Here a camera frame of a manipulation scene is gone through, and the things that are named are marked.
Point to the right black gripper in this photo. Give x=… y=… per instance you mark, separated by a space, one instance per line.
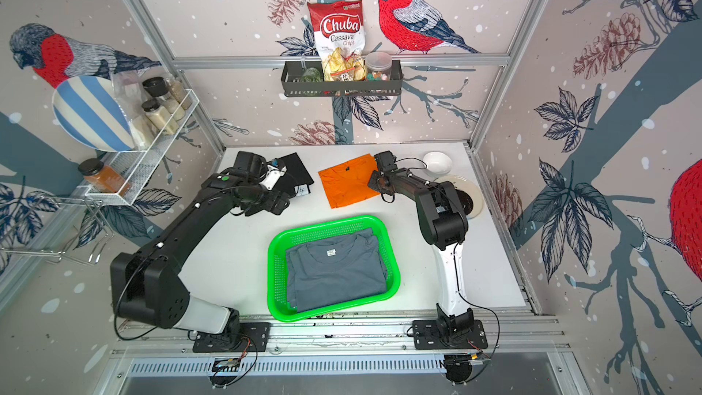
x=370 y=183

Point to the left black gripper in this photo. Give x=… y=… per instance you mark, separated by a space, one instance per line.
x=272 y=202

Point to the black t-shirt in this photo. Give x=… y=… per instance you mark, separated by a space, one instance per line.
x=296 y=180

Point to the orange t-shirt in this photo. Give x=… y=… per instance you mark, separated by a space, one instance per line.
x=348 y=183

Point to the grey t-shirt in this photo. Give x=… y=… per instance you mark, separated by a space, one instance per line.
x=335 y=270

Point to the green plastic basket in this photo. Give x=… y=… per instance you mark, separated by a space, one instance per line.
x=278 y=269

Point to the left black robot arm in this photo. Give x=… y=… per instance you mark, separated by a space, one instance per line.
x=146 y=285

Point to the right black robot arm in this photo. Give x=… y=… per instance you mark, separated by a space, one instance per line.
x=444 y=225

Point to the small white bowl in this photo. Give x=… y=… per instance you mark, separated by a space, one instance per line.
x=438 y=163

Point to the white plate with dark centre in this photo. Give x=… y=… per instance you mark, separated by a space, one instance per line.
x=469 y=193

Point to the clear lidded candy jar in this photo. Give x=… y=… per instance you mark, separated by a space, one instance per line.
x=379 y=66

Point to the green item in shelf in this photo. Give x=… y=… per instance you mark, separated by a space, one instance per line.
x=312 y=74

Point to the beige spice jar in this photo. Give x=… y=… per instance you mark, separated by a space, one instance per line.
x=160 y=117

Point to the red Chuba chips bag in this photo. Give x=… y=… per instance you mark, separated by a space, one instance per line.
x=339 y=35

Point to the black lid spice jar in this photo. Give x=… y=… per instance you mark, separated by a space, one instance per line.
x=157 y=88

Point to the orange spice jar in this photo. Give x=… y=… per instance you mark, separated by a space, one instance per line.
x=103 y=178

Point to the clear plastic bag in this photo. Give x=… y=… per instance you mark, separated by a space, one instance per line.
x=130 y=95

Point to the blue striped plate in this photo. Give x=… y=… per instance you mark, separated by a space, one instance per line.
x=86 y=109

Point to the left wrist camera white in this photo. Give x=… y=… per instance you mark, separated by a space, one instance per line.
x=273 y=175

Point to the black wall shelf basket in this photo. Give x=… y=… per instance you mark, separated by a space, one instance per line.
x=293 y=86

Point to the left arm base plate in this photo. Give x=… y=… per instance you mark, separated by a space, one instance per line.
x=247 y=336

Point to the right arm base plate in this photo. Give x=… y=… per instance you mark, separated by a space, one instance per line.
x=426 y=335

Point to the chrome wire hook rack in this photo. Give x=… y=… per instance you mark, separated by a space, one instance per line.
x=55 y=228

